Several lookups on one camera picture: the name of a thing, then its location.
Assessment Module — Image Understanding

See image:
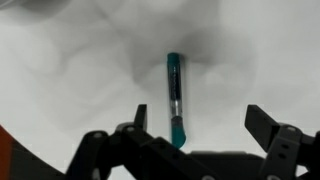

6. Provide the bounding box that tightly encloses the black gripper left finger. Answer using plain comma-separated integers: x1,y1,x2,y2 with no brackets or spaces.
64,103,201,180

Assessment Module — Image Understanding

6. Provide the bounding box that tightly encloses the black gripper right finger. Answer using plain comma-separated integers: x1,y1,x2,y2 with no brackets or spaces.
244,104,320,180

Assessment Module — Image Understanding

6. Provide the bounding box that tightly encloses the teal capped marker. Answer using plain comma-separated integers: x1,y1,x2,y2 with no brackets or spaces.
166,52,188,150

